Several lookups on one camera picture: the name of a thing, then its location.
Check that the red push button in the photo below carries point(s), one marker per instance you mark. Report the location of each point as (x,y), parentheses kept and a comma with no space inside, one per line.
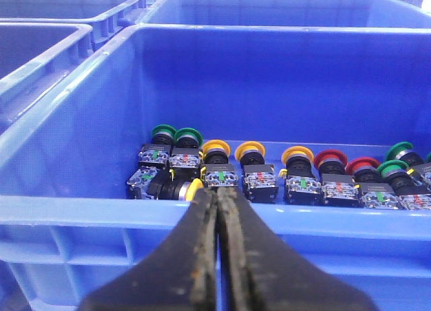
(338,188)
(374,192)

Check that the blue bin behind source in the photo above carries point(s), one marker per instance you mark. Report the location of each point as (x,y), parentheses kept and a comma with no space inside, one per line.
(313,13)

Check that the green push button back right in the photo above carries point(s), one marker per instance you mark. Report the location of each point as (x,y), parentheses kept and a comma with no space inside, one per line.
(418,168)

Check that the green push button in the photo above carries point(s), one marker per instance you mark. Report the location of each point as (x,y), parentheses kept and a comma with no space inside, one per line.
(411,196)
(185,158)
(418,168)
(157,152)

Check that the blue plastic bin left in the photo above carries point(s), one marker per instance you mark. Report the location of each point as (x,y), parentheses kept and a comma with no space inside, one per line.
(67,225)

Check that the yellow push button lying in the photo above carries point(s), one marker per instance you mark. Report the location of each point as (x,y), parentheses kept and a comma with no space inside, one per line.
(151,183)

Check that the blue plastic bin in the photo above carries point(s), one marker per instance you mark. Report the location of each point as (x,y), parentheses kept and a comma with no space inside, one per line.
(35,57)
(67,225)

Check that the green push button far left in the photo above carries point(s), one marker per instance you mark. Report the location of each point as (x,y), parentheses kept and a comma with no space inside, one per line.
(157,152)

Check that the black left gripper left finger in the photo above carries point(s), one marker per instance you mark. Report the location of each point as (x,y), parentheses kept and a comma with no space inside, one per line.
(180,274)

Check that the green push button front right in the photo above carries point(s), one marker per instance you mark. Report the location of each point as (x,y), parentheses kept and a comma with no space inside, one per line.
(411,196)

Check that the blue plastic bin right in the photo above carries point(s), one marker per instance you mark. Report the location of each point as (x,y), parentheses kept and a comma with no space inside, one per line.
(35,57)

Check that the blue bin back left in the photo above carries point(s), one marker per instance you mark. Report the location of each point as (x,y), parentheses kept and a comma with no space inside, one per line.
(106,17)

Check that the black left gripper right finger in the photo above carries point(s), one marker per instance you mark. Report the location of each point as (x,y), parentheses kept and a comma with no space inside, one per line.
(262,272)

